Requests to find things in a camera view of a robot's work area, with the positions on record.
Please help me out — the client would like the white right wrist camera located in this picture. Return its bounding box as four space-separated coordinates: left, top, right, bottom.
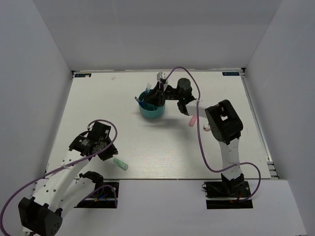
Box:
157 71 168 91

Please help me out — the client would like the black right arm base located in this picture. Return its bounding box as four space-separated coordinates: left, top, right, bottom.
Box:
201 181 253 209

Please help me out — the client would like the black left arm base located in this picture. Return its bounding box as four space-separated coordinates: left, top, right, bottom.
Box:
75 181 120 209

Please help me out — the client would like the blue ballpoint pen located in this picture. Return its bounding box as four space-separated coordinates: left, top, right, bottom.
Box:
134 96 146 109

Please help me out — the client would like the blue right corner label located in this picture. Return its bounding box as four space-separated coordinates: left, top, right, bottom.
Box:
222 72 240 76

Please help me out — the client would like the pink eraser stick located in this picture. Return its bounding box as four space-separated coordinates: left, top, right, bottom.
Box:
189 116 197 127

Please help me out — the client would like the pink correction tape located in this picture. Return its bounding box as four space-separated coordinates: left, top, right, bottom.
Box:
203 124 211 131

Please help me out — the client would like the blue left corner label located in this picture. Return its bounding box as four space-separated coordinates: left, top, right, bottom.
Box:
74 73 92 78

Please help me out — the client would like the blue corner label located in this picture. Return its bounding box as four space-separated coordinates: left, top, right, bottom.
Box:
222 72 240 76
74 73 92 78

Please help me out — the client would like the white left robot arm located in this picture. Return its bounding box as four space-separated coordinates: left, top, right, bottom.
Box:
18 119 118 236

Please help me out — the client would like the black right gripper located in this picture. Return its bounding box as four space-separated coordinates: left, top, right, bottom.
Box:
143 82 183 106

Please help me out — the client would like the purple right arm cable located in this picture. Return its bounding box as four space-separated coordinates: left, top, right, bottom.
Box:
164 66 261 202

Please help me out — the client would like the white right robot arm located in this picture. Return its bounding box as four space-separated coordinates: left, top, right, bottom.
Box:
139 78 244 196

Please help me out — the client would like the green transparent eraser case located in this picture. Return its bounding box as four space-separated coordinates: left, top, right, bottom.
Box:
113 158 128 171

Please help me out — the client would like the teal round organizer container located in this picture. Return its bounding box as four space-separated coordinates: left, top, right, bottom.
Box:
138 92 165 119

